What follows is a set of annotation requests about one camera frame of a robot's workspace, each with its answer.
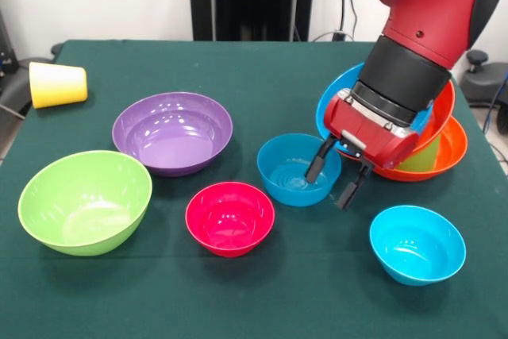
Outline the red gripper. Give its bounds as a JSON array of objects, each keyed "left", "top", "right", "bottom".
[{"left": 305, "top": 89, "right": 421, "bottom": 210}]

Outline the small dark blue bowl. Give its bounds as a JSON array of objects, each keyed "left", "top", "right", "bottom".
[{"left": 256, "top": 133, "right": 343, "bottom": 207}]

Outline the large blue plastic bowl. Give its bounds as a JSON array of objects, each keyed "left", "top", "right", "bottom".
[{"left": 316, "top": 62, "right": 436, "bottom": 140}]

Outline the green plastic cup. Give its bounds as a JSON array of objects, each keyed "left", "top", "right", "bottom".
[{"left": 397, "top": 134, "right": 443, "bottom": 173}]

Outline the orange plastic bowl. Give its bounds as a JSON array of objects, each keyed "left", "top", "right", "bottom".
[
  {"left": 369, "top": 115, "right": 468, "bottom": 183},
  {"left": 421, "top": 77, "right": 456, "bottom": 153}
]

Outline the small cyan plastic bowl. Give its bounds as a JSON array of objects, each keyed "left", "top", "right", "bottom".
[{"left": 369, "top": 205, "right": 468, "bottom": 287}]

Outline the pink plastic bowl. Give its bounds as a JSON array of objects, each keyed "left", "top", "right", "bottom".
[{"left": 185, "top": 182, "right": 275, "bottom": 259}]

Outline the dark green tablecloth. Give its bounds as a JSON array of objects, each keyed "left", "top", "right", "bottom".
[{"left": 0, "top": 40, "right": 508, "bottom": 339}]

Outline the purple plastic bowl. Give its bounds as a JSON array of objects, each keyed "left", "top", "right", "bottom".
[{"left": 112, "top": 92, "right": 234, "bottom": 178}]

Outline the black equipment base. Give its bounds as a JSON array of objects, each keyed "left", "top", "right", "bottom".
[
  {"left": 0, "top": 10, "right": 64, "bottom": 121},
  {"left": 460, "top": 49, "right": 508, "bottom": 135}
]

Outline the large green plastic bowl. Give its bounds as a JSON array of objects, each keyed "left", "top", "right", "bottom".
[{"left": 17, "top": 150, "right": 153, "bottom": 257}]

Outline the yellow plastic cup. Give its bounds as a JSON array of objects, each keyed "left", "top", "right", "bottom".
[{"left": 29, "top": 62, "right": 89, "bottom": 110}]

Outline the black hanging cable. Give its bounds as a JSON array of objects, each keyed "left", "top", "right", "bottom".
[{"left": 310, "top": 0, "right": 358, "bottom": 43}]

